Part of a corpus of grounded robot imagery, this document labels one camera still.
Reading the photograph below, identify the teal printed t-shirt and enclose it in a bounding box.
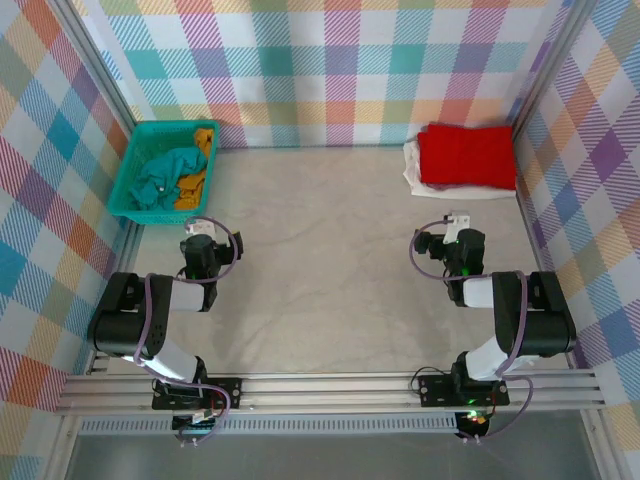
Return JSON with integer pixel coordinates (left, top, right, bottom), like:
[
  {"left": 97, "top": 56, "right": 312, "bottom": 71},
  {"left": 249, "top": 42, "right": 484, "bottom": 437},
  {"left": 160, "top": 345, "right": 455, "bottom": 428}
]
[{"left": 128, "top": 145, "right": 209, "bottom": 211}]

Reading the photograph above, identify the mustard yellow t-shirt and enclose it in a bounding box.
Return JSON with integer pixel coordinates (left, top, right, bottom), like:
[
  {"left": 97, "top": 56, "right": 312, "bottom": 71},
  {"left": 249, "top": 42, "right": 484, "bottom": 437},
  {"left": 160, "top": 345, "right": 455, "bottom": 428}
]
[{"left": 172, "top": 127, "right": 216, "bottom": 211}]

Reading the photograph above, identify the white folded t-shirt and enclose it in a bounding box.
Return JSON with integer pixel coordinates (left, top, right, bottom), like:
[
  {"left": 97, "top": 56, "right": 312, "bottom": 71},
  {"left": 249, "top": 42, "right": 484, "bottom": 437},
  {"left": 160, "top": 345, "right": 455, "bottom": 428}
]
[{"left": 402, "top": 140, "right": 516, "bottom": 201}]

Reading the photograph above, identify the red folded t-shirt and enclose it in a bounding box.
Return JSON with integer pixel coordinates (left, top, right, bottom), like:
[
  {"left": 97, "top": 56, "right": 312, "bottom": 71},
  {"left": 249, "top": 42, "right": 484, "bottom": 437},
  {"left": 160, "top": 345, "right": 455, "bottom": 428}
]
[{"left": 417, "top": 123, "right": 517, "bottom": 192}]

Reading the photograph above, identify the teal plastic basket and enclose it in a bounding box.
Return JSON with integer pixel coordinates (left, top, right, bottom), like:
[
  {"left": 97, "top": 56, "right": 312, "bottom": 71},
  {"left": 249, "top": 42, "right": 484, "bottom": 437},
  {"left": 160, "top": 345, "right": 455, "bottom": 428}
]
[{"left": 108, "top": 119, "right": 221, "bottom": 226}]

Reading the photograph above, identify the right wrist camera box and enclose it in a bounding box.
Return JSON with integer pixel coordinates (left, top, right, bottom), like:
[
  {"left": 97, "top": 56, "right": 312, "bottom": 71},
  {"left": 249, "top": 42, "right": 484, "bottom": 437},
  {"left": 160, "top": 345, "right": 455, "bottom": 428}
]
[{"left": 442, "top": 209, "right": 472, "bottom": 244}]

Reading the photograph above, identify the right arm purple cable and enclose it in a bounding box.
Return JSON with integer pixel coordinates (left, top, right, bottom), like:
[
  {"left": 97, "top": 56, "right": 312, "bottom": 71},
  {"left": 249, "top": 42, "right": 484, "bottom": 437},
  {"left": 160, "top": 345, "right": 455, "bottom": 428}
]
[{"left": 409, "top": 227, "right": 534, "bottom": 444}]

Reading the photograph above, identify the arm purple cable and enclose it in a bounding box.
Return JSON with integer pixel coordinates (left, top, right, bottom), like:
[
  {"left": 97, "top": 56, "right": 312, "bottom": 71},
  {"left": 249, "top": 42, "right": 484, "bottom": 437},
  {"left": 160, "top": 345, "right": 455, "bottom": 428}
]
[
  {"left": 133, "top": 216, "right": 240, "bottom": 446},
  {"left": 409, "top": 227, "right": 534, "bottom": 444}
]

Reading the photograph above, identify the aluminium side rail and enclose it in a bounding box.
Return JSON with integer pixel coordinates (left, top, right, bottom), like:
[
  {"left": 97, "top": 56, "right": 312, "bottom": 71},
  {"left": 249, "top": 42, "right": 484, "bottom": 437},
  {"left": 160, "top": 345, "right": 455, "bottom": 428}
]
[{"left": 87, "top": 219, "right": 145, "bottom": 376}]

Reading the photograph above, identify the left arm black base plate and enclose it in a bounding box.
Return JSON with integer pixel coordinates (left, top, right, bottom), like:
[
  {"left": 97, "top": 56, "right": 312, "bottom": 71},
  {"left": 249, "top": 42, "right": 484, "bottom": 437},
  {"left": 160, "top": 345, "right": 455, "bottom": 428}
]
[{"left": 151, "top": 377, "right": 244, "bottom": 411}]

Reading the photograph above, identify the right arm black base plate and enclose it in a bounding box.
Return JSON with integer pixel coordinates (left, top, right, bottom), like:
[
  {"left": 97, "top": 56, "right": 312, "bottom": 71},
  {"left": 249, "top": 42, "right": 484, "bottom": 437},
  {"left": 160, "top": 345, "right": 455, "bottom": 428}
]
[{"left": 417, "top": 373, "right": 511, "bottom": 407}]

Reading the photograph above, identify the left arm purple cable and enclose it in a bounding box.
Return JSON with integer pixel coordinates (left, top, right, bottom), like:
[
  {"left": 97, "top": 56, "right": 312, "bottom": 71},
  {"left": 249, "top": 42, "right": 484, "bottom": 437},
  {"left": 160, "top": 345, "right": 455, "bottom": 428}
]
[{"left": 133, "top": 216, "right": 240, "bottom": 446}]

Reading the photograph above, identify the aluminium mounting rail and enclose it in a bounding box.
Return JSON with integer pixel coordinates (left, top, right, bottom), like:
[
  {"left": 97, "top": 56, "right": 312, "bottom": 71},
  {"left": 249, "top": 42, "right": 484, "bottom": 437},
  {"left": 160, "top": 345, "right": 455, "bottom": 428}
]
[{"left": 54, "top": 368, "right": 609, "bottom": 416}]

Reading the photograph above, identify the slotted grey cable duct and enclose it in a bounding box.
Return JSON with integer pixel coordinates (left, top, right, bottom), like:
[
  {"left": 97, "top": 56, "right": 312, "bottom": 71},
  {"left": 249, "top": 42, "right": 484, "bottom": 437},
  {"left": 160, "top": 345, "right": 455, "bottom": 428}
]
[{"left": 79, "top": 417, "right": 459, "bottom": 435}]

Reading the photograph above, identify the aluminium frame post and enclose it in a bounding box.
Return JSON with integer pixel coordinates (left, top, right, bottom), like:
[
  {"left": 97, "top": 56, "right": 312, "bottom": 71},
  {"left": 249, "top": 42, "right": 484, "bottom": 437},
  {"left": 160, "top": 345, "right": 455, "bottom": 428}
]
[
  {"left": 59, "top": 0, "right": 139, "bottom": 130},
  {"left": 509, "top": 0, "right": 596, "bottom": 136}
]

